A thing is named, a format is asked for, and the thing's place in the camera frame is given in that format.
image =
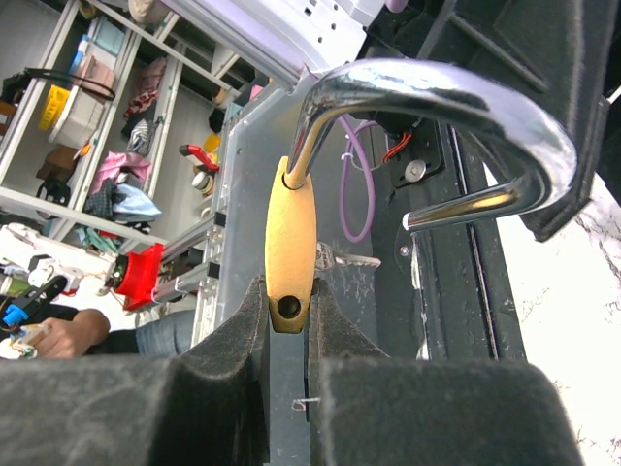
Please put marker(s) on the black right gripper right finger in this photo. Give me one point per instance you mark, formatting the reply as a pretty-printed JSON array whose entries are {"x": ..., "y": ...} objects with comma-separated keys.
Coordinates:
[{"x": 368, "y": 408}]

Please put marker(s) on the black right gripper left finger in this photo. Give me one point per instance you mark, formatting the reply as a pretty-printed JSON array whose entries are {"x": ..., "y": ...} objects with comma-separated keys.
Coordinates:
[{"x": 208, "y": 406}]

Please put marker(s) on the person's hand in background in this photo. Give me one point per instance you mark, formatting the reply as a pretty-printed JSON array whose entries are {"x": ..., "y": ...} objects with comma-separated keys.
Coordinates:
[{"x": 73, "y": 338}]

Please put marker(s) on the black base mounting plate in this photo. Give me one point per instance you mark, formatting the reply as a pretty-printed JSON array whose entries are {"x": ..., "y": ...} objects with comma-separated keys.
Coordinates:
[{"x": 441, "y": 293}]

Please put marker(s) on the background storage shelf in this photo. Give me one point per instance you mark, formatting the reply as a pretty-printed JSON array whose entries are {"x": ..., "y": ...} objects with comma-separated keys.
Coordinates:
[{"x": 196, "y": 65}]

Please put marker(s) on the aluminium front rail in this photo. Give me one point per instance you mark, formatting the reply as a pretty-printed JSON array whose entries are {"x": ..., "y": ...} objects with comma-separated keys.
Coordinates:
[{"x": 191, "y": 265}]

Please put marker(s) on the red clamp on rail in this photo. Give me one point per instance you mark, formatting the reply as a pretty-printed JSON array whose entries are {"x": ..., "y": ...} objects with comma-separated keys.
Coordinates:
[{"x": 135, "y": 275}]

